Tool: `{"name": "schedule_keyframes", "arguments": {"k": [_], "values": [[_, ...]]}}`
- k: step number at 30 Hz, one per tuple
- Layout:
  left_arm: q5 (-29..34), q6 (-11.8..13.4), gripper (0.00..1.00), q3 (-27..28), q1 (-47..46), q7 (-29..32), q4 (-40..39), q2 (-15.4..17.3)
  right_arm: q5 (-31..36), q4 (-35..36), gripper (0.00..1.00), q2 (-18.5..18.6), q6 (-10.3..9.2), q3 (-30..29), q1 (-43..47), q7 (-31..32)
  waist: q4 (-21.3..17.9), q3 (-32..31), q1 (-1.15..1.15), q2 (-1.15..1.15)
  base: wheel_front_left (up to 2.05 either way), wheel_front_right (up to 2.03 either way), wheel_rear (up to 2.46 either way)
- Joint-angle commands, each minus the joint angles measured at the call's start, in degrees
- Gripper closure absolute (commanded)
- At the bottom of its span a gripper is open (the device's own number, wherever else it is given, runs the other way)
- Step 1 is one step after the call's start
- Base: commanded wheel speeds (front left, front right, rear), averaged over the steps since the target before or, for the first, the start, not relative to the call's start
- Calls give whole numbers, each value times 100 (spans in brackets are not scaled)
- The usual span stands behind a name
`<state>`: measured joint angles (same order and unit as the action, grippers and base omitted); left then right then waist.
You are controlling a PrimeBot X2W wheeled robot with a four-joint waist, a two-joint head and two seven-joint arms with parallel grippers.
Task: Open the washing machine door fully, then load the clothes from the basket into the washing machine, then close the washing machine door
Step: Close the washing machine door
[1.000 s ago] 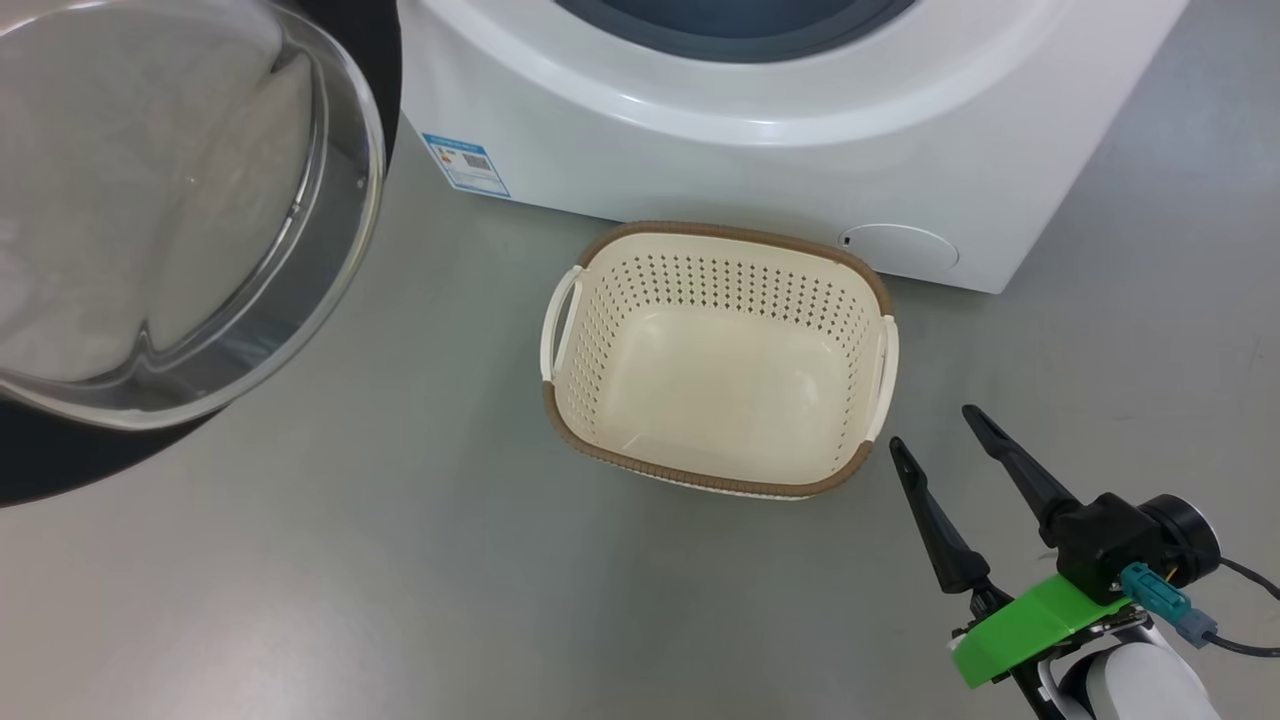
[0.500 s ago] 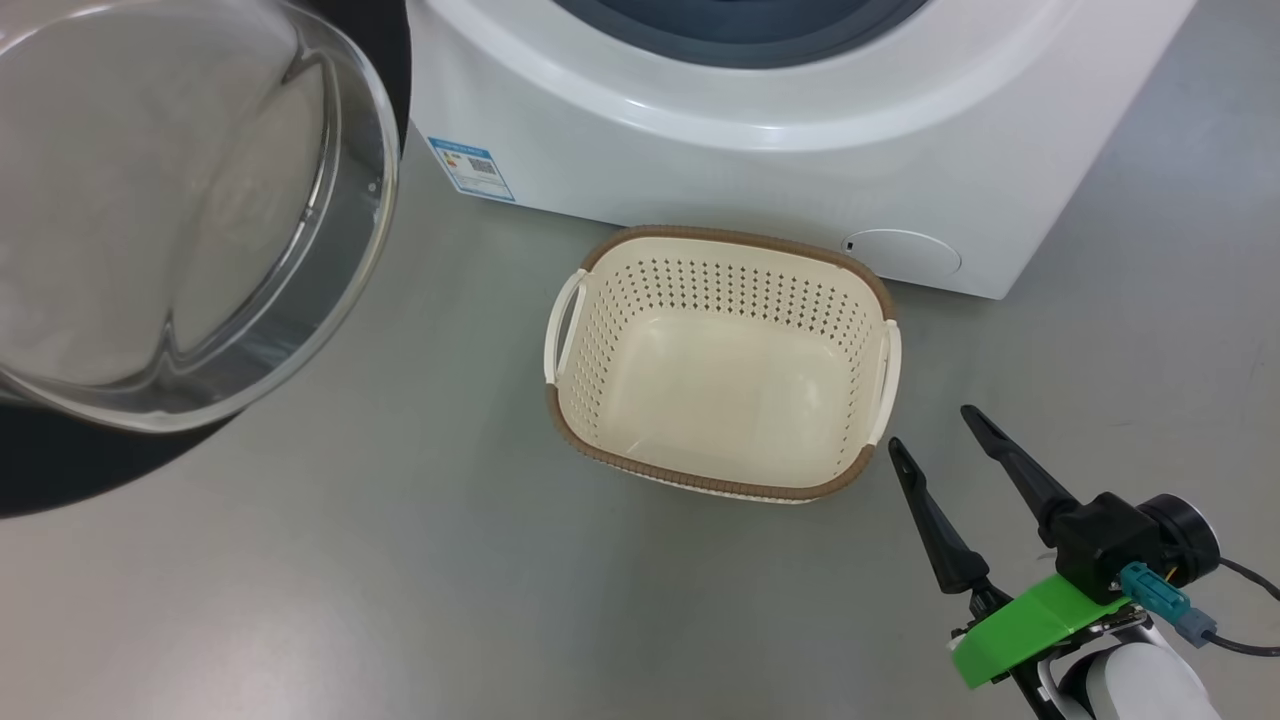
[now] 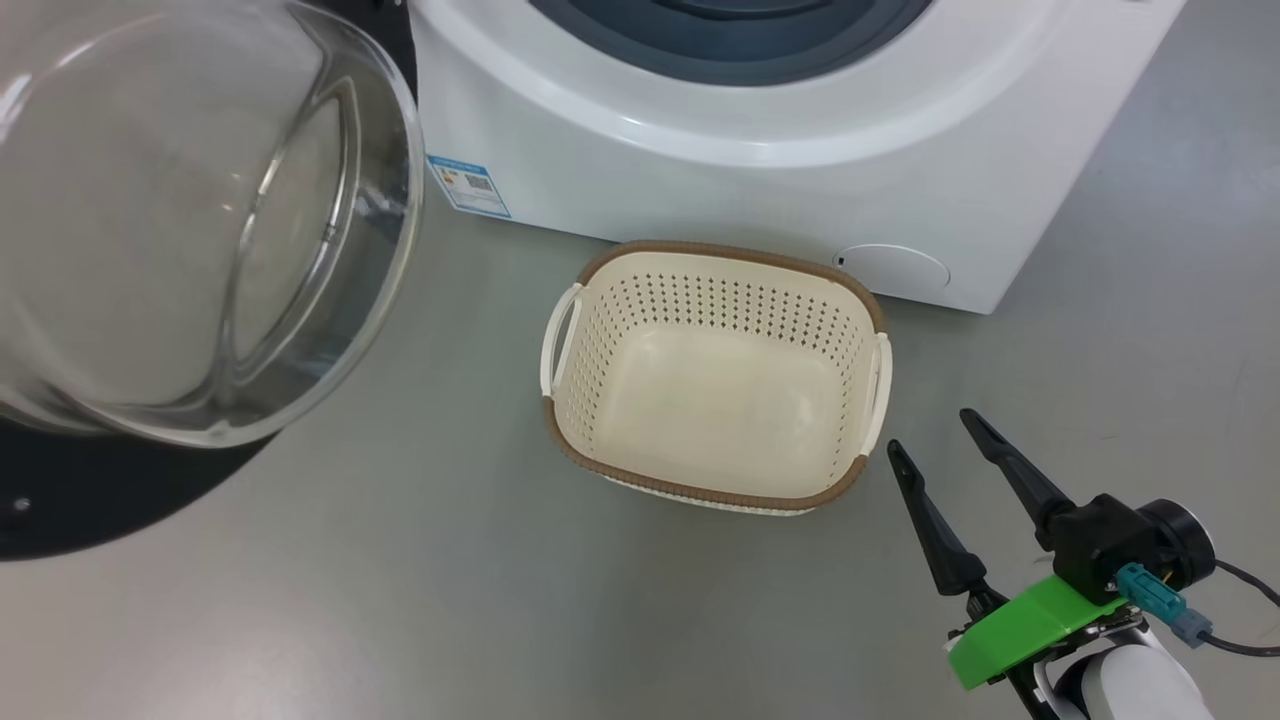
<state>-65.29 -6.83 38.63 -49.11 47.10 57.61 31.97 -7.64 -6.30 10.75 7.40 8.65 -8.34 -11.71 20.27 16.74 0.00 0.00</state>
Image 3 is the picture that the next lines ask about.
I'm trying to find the thin black camera cable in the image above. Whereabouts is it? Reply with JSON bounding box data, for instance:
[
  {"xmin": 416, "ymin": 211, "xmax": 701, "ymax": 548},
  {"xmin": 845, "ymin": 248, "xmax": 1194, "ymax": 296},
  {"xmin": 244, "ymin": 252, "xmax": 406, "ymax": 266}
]
[{"xmin": 1200, "ymin": 558, "xmax": 1280, "ymax": 659}]

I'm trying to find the white front-load washing machine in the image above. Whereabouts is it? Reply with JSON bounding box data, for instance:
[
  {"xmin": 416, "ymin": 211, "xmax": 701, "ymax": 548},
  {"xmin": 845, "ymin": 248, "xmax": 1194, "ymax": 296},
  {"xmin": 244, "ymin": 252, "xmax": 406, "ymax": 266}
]
[{"xmin": 405, "ymin": 0, "xmax": 1188, "ymax": 316}]

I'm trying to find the blue energy label sticker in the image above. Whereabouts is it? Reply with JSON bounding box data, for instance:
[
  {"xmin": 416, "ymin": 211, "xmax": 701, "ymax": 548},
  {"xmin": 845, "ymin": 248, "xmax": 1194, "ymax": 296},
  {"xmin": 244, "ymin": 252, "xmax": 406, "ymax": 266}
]
[{"xmin": 427, "ymin": 154, "xmax": 512, "ymax": 219}]

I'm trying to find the round white filter cover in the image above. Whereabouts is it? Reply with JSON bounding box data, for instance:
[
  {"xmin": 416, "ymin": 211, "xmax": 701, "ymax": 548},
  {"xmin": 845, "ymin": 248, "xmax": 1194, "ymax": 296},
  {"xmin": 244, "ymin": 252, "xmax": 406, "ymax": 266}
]
[{"xmin": 833, "ymin": 244, "xmax": 952, "ymax": 296}]

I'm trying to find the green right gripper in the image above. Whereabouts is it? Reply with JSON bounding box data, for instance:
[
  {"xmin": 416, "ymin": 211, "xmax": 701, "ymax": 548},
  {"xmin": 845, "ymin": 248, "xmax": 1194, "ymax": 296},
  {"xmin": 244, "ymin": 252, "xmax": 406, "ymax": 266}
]
[{"xmin": 887, "ymin": 407, "xmax": 1151, "ymax": 720}]

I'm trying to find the cream basket with brown rim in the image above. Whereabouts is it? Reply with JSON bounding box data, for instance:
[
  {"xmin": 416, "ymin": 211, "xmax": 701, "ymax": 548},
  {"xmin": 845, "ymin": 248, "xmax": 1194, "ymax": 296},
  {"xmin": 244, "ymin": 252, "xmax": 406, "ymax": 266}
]
[{"xmin": 540, "ymin": 240, "xmax": 893, "ymax": 517}]

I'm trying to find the black round glass washer door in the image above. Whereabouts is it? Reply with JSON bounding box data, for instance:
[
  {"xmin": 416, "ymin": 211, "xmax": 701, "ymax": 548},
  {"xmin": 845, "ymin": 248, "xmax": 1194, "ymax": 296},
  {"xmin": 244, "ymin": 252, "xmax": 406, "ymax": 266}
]
[{"xmin": 0, "ymin": 0, "xmax": 426, "ymax": 561}]

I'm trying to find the teal cable connector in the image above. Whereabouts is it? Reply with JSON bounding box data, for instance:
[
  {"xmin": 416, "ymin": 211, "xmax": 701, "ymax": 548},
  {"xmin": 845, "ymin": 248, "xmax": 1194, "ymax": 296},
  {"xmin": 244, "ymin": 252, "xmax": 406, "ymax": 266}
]
[{"xmin": 1115, "ymin": 562, "xmax": 1214, "ymax": 649}]

